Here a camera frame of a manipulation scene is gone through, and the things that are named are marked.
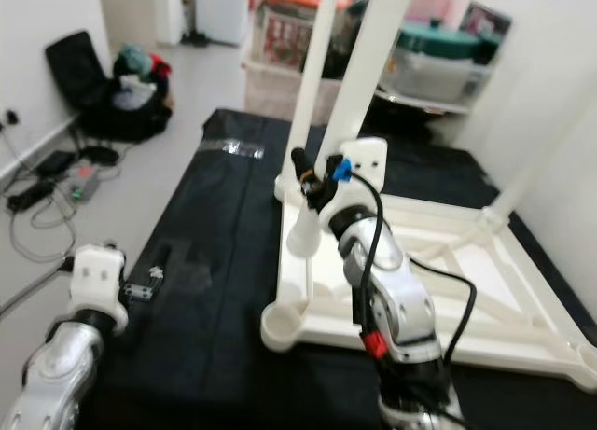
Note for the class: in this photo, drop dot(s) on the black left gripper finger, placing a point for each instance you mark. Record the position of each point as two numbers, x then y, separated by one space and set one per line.
160 260

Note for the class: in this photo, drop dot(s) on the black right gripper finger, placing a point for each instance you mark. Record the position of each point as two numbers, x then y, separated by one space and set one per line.
300 165

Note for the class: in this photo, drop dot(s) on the white plastic table leg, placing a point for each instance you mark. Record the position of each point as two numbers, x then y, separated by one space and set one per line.
312 85
373 66
536 159

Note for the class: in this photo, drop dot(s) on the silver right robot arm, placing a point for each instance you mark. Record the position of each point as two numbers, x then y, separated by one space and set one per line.
396 290

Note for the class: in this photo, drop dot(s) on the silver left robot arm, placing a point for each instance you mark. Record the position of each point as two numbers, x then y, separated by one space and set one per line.
56 383

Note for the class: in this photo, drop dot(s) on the tan rubber band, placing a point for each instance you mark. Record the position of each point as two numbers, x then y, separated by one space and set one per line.
306 176

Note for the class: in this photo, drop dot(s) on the clear tape patch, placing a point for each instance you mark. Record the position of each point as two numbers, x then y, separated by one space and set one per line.
196 276
233 148

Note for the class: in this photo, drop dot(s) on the black tablecloth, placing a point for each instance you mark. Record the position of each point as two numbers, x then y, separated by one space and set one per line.
205 215

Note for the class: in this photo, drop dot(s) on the beige cloth covered bench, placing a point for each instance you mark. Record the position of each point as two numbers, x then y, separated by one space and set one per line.
275 92

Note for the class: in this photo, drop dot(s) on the grey electronic box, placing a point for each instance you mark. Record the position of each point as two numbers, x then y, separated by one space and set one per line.
84 183

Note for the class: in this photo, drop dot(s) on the orange lidded storage box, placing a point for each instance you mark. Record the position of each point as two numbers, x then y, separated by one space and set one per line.
284 29

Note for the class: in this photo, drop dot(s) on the black fabric bag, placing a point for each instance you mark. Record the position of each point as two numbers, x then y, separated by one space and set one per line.
126 122

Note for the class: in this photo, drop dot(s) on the black power adapter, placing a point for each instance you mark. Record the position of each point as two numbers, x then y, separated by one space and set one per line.
26 195
56 161

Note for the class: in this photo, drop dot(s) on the black floor stand base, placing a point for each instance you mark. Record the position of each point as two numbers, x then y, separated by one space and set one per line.
196 40

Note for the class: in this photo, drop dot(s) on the white crumpled plastic bag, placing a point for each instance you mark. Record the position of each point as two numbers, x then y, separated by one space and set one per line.
135 92

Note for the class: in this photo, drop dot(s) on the red cloth item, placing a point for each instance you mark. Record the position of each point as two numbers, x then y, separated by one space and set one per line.
160 66

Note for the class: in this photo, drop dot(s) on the white cabinet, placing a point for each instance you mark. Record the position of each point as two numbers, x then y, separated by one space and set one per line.
219 10

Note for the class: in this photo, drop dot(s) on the white plastic table top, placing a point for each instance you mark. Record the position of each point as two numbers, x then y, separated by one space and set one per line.
476 290

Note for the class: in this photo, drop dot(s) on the green pot with lid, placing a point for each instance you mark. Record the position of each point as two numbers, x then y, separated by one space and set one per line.
438 40

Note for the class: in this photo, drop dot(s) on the red lidded plastic container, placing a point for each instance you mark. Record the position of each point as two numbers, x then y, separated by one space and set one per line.
429 1

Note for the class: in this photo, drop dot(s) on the framed picture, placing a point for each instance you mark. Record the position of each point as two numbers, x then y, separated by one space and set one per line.
485 20

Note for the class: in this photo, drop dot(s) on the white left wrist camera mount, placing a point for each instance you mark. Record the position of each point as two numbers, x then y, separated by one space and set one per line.
98 281

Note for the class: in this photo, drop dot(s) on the black wall charger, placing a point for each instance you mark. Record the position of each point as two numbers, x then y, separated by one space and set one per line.
11 117

